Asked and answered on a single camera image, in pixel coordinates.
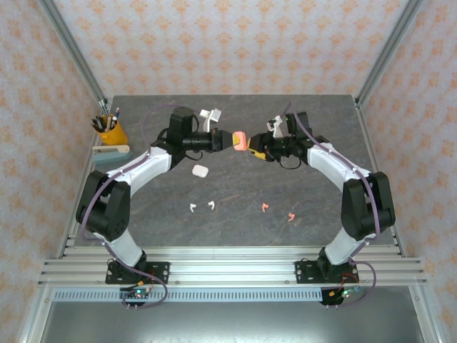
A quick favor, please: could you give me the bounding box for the pink earbud charging case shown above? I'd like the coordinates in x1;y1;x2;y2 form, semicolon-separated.
231;131;248;151

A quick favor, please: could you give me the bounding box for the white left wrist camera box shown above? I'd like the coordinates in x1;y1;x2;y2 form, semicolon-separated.
198;109;222;133

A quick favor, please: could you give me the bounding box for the aluminium frame post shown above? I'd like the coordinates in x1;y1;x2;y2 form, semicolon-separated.
356;0;426;104
37;0;108;104

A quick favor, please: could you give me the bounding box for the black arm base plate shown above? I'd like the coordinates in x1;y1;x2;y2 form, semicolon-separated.
105;262;171;285
294;260;358;285

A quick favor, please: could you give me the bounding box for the grey slotted cable duct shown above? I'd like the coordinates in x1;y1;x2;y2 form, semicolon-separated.
53;289;322;303

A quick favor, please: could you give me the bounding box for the yellow metal pen cup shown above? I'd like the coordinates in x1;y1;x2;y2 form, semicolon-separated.
93;114;129;146

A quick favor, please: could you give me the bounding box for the small green controller board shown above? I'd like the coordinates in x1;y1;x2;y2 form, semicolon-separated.
323;285;361;307
119;285;153;309

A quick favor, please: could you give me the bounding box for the thin black right gripper cable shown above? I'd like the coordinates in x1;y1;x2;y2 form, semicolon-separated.
278;153;301;170

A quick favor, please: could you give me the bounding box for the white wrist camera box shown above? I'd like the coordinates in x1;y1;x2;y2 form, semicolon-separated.
266;116;285;139
198;109;222;133

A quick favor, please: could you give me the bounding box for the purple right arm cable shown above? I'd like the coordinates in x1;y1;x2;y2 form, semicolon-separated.
283;101;379;310

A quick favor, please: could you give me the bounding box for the aluminium table side rail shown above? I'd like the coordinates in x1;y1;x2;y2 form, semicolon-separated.
55;103;112;259
353;95;408;258

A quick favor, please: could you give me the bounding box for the aluminium mounting rail beam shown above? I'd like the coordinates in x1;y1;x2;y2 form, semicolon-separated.
37;246;429;289

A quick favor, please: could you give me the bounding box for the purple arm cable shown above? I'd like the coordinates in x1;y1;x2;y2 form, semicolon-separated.
80;104;201;311
283;101;379;310

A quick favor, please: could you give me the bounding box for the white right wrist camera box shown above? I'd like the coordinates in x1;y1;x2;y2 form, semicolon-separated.
266;116;285;139

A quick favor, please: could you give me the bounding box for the blue and beige stapler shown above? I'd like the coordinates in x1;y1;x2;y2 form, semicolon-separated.
91;144;134;166

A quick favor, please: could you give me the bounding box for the grey sheet metal panel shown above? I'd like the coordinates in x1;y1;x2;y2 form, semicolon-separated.
19;285;442;343

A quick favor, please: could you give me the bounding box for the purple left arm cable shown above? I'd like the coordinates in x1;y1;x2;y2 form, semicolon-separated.
80;104;201;311

